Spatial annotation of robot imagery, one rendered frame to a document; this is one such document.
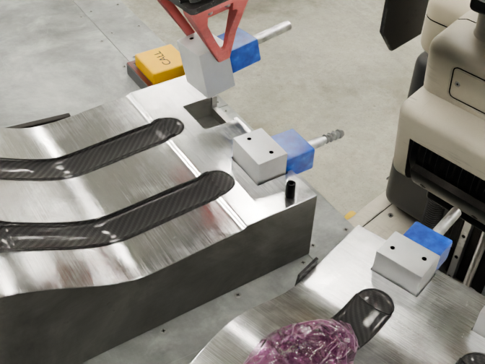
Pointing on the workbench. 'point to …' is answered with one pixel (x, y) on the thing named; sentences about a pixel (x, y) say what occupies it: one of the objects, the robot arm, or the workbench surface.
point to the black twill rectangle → (307, 270)
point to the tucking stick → (41, 121)
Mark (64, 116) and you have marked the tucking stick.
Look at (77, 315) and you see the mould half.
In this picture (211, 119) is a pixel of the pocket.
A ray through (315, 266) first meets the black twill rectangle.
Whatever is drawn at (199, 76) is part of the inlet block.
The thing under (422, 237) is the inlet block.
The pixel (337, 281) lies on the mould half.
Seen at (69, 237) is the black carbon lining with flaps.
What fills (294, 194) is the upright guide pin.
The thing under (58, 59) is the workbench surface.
